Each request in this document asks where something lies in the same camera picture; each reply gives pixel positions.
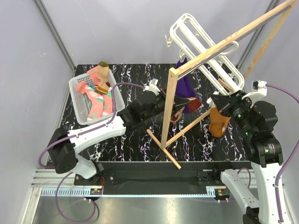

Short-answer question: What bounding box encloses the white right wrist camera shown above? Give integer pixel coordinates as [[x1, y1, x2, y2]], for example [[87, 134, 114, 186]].
[[242, 80, 267, 101]]

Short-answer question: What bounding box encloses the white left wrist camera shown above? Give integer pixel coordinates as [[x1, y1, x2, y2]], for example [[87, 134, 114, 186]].
[[144, 79, 160, 95]]

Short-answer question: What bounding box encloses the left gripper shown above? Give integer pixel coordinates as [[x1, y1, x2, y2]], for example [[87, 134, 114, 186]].
[[142, 88, 190, 122]]

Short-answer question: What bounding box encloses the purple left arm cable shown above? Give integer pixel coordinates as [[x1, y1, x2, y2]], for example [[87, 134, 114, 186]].
[[38, 82, 147, 222]]

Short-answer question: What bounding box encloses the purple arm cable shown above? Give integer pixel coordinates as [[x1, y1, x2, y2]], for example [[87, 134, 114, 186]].
[[38, 82, 147, 222], [237, 84, 299, 224]]

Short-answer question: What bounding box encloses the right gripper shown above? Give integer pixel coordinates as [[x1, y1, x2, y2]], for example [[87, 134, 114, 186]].
[[211, 89, 254, 135]]

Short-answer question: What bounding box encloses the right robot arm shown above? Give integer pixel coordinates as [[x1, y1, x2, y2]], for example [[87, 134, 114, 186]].
[[211, 91, 291, 224]]

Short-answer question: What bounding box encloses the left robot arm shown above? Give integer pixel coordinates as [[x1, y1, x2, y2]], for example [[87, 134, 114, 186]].
[[48, 91, 192, 185]]

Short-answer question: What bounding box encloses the aluminium rail frame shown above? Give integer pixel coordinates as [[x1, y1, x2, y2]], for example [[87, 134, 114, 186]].
[[21, 169, 271, 224]]

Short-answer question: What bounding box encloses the purple sock pair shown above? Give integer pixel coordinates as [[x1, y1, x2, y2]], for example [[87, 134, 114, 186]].
[[175, 57, 197, 114]]

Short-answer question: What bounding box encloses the white plastic basket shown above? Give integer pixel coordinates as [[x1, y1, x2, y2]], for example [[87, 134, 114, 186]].
[[69, 67, 125, 126]]

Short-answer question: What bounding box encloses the striped beige sock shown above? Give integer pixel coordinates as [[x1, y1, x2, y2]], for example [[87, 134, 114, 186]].
[[171, 97, 202, 123], [95, 61, 110, 94]]

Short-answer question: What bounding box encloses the white clip hanger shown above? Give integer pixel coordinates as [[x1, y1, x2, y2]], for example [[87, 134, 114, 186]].
[[165, 13, 245, 95]]

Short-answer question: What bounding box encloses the pink dotted sock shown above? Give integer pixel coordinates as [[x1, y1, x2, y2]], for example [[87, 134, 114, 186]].
[[87, 66, 113, 117], [77, 81, 104, 121]]

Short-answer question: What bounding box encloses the orange sock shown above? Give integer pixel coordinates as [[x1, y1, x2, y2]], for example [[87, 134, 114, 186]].
[[209, 107, 231, 138]]

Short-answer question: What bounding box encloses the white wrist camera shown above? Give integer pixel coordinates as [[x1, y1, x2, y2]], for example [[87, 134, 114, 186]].
[[144, 79, 160, 95], [242, 80, 267, 101]]

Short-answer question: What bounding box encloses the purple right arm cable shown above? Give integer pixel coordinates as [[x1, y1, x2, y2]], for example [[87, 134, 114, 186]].
[[237, 84, 299, 224]]

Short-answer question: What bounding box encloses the wooden clothes rack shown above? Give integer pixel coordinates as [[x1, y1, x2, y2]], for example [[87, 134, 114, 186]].
[[146, 0, 299, 170]]

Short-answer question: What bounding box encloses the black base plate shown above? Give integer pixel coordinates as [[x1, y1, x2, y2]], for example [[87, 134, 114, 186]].
[[74, 161, 252, 197]]

